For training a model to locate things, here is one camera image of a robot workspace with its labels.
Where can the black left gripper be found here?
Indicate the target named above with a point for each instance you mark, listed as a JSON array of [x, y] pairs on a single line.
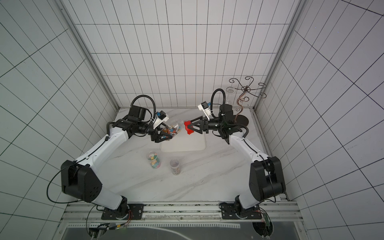
[[158, 137]]

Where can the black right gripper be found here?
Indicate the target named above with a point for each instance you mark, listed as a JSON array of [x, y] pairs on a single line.
[[204, 124]]

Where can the clear lollipop jar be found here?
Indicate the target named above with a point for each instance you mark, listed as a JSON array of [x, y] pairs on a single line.
[[173, 128]]

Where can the red jar lid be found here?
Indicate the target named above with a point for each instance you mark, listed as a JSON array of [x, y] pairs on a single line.
[[187, 124]]

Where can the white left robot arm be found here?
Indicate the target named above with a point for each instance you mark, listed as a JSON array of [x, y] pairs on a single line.
[[79, 177]]

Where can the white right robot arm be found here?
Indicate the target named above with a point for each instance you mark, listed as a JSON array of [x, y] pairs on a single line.
[[266, 179]]

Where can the jar of pastel candies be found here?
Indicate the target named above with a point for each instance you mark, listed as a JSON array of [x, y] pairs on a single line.
[[154, 160]]

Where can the jar of small dark candies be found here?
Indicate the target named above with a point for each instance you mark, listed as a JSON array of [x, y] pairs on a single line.
[[175, 166]]

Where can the white plastic tray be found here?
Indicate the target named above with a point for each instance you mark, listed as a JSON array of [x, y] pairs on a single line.
[[183, 142]]

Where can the clear hanging wine glass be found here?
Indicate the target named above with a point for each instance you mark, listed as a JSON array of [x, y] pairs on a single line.
[[230, 95]]

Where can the copper wine glass rack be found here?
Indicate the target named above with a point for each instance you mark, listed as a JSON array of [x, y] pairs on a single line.
[[258, 92]]

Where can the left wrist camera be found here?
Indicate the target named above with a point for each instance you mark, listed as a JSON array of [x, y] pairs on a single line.
[[161, 117]]

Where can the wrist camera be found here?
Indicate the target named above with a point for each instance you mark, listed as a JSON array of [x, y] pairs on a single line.
[[206, 109], [161, 117]]

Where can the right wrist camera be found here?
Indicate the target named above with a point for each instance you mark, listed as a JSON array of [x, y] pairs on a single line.
[[206, 109]]

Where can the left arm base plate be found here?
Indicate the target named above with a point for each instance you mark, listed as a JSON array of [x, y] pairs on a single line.
[[135, 211]]

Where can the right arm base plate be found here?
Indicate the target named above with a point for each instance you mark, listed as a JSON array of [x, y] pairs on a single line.
[[234, 211]]

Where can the aluminium mounting rail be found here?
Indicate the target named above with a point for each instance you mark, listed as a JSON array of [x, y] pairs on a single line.
[[185, 212]]

